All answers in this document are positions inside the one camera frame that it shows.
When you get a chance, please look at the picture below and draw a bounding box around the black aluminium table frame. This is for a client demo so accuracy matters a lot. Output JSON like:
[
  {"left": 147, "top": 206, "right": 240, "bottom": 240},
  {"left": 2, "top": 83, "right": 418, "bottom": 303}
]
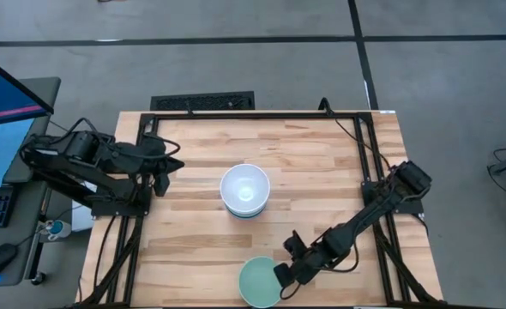
[{"left": 79, "top": 110, "right": 447, "bottom": 309}]

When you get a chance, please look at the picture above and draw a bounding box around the white and blue mug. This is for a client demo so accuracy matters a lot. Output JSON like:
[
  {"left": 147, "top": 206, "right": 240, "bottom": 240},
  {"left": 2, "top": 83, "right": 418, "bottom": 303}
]
[{"left": 45, "top": 219, "right": 72, "bottom": 242}]

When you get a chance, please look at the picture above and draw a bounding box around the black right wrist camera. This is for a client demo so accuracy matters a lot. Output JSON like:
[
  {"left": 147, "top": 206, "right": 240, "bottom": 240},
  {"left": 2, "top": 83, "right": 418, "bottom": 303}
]
[{"left": 273, "top": 262, "right": 296, "bottom": 289}]

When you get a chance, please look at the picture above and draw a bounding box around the white box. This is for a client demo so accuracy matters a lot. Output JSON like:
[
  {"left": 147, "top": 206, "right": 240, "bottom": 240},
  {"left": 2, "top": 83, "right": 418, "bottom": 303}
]
[{"left": 70, "top": 179, "right": 98, "bottom": 233}]

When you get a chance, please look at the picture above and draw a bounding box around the dark grey desk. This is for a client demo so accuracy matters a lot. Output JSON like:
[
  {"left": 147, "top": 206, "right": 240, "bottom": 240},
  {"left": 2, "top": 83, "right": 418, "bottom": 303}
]
[{"left": 0, "top": 76, "right": 62, "bottom": 288}]

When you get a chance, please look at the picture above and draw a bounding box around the black cable on frame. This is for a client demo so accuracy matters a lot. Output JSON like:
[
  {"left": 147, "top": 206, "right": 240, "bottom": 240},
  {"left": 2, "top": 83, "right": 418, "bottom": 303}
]
[{"left": 318, "top": 97, "right": 391, "bottom": 171}]

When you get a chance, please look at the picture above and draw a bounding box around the black floor vent grille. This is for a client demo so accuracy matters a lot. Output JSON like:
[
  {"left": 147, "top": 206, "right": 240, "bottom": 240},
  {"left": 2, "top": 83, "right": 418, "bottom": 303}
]
[{"left": 149, "top": 90, "right": 256, "bottom": 112}]

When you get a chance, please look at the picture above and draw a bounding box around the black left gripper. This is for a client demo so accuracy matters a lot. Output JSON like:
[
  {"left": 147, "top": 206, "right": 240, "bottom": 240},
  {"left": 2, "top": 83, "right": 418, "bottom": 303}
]
[{"left": 140, "top": 142, "right": 186, "bottom": 178}]

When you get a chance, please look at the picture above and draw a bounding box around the computer monitor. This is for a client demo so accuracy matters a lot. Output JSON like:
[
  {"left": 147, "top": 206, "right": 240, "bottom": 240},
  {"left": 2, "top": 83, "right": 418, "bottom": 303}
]
[{"left": 0, "top": 50, "right": 56, "bottom": 189}]

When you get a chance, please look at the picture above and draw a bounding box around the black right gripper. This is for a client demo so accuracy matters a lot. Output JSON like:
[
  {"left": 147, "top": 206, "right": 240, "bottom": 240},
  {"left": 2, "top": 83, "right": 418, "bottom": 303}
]
[{"left": 283, "top": 229, "right": 325, "bottom": 288}]

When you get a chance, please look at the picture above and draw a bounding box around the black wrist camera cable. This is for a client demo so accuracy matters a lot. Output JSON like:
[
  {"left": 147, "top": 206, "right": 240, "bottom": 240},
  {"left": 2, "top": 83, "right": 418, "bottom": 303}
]
[{"left": 279, "top": 281, "right": 302, "bottom": 301}]

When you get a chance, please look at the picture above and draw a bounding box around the mint green bowl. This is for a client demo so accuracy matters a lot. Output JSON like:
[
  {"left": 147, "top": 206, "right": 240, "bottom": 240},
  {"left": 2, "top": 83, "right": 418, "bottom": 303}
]
[{"left": 238, "top": 256, "right": 285, "bottom": 309}]

